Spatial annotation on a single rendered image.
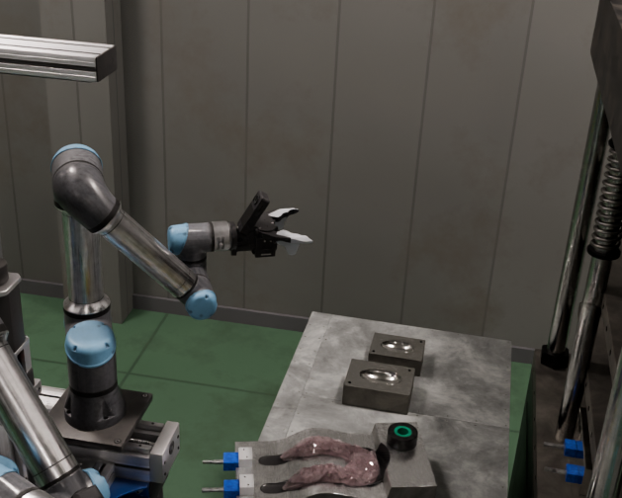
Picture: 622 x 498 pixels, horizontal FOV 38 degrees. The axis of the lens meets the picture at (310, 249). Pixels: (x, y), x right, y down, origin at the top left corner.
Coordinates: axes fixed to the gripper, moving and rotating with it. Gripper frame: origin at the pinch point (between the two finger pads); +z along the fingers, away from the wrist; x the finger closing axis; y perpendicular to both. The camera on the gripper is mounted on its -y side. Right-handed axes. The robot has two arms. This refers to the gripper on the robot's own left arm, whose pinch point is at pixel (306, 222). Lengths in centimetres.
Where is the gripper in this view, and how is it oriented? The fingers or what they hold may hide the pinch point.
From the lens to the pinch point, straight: 235.5
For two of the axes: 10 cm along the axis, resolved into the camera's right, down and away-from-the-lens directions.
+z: 9.6, -0.7, 2.5
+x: 2.5, 5.6, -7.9
